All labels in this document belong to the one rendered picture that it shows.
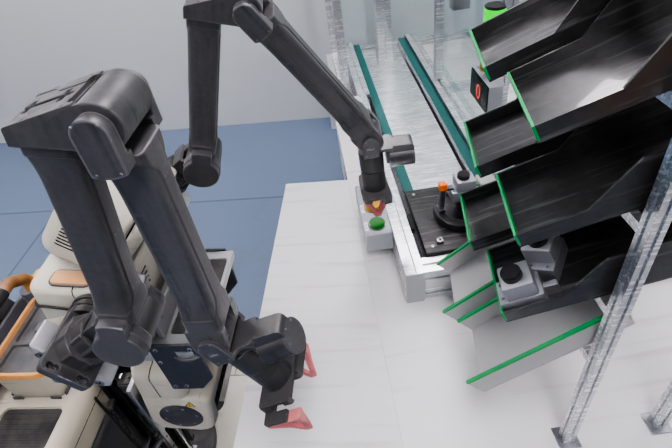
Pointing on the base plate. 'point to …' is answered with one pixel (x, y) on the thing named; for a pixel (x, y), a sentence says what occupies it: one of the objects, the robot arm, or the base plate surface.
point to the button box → (379, 239)
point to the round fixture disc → (452, 219)
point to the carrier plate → (422, 212)
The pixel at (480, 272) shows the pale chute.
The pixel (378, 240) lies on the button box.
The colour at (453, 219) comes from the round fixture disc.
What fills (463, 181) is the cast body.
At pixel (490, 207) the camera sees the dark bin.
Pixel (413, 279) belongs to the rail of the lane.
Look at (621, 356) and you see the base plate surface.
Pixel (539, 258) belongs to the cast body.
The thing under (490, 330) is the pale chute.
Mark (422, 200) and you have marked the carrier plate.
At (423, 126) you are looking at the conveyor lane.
